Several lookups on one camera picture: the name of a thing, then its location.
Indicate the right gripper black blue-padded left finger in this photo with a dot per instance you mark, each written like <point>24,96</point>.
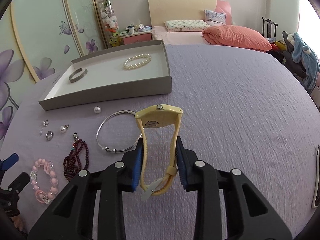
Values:
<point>71,214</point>

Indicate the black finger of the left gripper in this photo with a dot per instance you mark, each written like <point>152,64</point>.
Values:
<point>19,183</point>

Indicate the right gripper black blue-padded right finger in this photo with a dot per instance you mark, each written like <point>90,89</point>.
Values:
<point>248,213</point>

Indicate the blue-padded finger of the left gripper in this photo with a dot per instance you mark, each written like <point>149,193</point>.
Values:
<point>9,162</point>

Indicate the small silver flower earring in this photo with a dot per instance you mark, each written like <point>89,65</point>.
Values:
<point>44,125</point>

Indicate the pearl stud earring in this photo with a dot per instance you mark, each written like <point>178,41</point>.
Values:
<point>64,128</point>

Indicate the white pearl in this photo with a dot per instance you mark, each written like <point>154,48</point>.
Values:
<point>97,109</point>

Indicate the silver bangle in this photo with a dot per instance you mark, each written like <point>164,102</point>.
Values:
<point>118,132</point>

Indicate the yellow wrist watch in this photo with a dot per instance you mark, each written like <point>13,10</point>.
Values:
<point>159,126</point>

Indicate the lilac tablecloth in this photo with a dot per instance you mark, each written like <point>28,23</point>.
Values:
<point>241,109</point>

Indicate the sliding floral wardrobe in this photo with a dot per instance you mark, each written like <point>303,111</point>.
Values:
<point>40,38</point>

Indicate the grey cardboard tray box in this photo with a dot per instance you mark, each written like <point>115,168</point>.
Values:
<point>101,77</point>

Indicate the green plush toy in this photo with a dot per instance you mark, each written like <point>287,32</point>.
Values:
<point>115,39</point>

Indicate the blue plush clothing pile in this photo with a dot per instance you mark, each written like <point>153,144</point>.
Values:
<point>301,60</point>

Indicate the folded coral duvet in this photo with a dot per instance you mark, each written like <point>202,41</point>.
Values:
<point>236,36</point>

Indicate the white mug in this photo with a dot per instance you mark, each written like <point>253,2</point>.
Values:
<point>131,30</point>

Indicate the clear tube of plush toys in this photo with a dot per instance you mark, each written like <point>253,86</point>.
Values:
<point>108,18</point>

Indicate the pink white nightstand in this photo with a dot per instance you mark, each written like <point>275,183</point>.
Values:
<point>137,36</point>

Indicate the dark wooden chair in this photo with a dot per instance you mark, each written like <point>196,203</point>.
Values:
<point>269,27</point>

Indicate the lilac patterned pillow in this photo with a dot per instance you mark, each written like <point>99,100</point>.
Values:
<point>213,18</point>

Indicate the floral white pillow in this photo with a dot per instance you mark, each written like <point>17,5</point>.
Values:
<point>185,25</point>

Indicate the bed with pink sheet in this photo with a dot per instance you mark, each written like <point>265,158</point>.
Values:
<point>165,10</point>

